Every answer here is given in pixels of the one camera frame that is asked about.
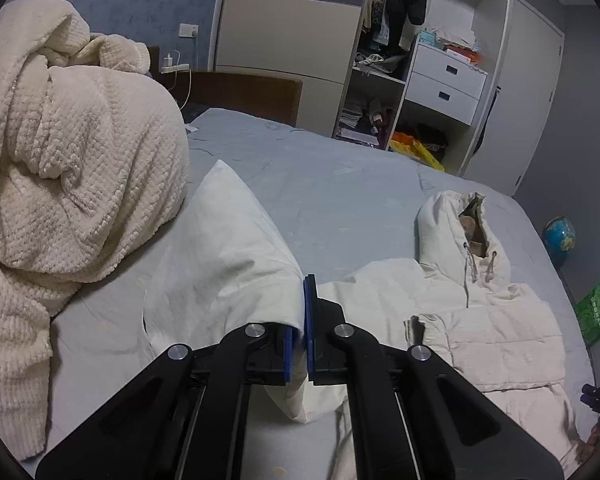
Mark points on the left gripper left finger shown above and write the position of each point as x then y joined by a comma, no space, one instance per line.
286,335

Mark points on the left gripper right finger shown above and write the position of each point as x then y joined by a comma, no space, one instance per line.
325,361

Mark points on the cream hooded puffer jacket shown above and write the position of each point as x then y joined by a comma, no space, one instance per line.
228,266

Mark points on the green shopping bag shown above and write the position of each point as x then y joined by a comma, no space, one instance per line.
588,316

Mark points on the light blue bed sheet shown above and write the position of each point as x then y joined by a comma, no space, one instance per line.
338,207

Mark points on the blue world globe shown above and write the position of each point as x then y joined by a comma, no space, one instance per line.
559,238

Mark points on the yellow orange bag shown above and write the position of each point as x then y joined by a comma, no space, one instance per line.
409,146

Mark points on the dark wooden headboard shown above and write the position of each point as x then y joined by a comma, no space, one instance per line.
267,97

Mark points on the white lower drawer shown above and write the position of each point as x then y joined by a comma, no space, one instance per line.
444,99

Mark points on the white drawer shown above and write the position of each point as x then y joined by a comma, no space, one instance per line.
437,65
444,99

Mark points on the cream waffle knit blanket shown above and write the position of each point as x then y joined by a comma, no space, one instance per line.
93,160

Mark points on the white open wardrobe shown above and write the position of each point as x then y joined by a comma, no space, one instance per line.
353,86

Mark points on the white upper drawer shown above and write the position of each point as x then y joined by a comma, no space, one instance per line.
437,65

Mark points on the white power strip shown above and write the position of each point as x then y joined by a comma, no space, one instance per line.
172,65

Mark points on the white room door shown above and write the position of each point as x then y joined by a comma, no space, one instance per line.
526,88

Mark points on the white wall socket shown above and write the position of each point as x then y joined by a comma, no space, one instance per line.
186,30

